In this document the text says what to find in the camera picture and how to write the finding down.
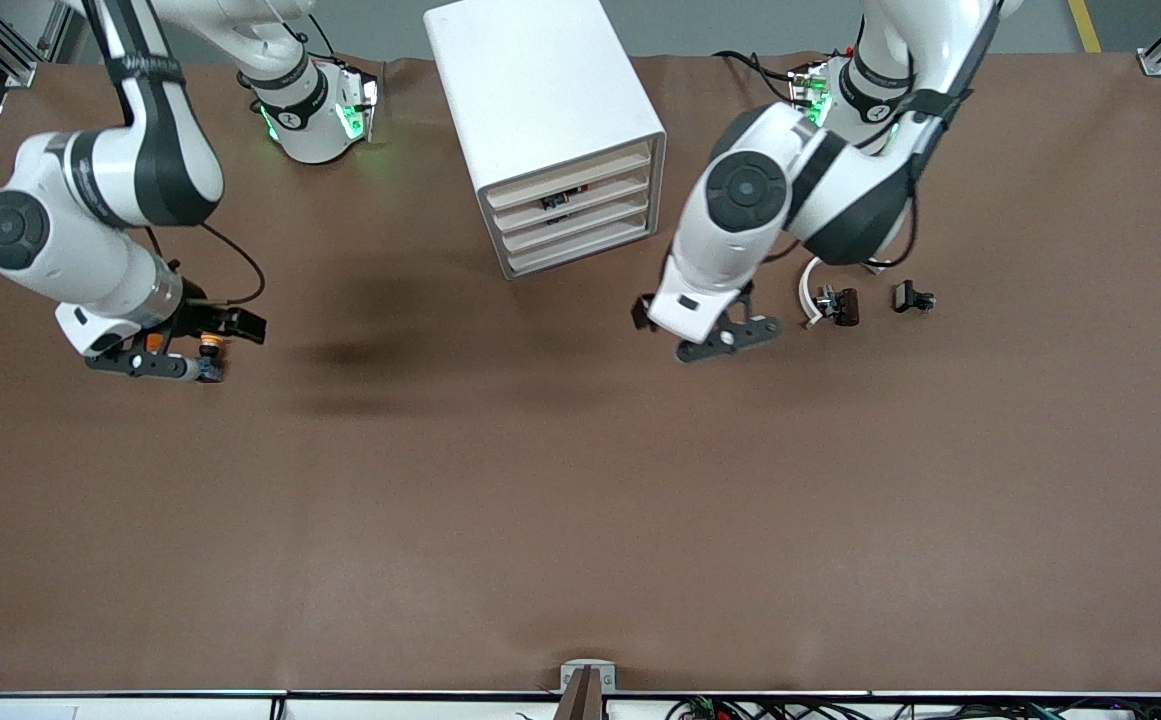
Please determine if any brown table cover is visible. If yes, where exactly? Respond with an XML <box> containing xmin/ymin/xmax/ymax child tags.
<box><xmin>0</xmin><ymin>50</ymin><xmax>1161</xmax><ymax>696</ymax></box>

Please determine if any white curved plastic ring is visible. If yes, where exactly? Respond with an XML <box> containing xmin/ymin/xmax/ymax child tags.
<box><xmin>798</xmin><ymin>255</ymin><xmax>892</xmax><ymax>330</ymax></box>

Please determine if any black arm base cable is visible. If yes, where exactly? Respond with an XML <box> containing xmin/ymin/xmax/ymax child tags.
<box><xmin>712</xmin><ymin>48</ymin><xmax>809</xmax><ymax>109</ymax></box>

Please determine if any grey mount bracket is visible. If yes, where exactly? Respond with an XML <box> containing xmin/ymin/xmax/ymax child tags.
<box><xmin>560</xmin><ymin>660</ymin><xmax>617</xmax><ymax>693</ymax></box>

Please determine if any brown post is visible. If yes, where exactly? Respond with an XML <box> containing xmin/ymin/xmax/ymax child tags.
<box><xmin>552</xmin><ymin>668</ymin><xmax>606</xmax><ymax>720</ymax></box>

